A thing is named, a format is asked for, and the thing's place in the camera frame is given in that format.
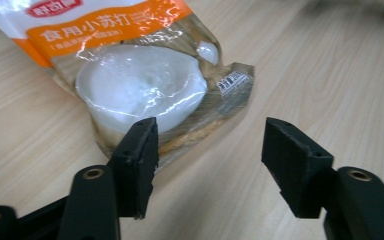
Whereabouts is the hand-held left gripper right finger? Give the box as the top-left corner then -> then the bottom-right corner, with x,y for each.
261,116 -> 384,240

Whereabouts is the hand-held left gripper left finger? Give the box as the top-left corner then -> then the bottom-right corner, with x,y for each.
57,116 -> 160,240

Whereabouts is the orange and clear powder bag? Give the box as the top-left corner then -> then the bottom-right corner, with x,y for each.
0,0 -> 256,168

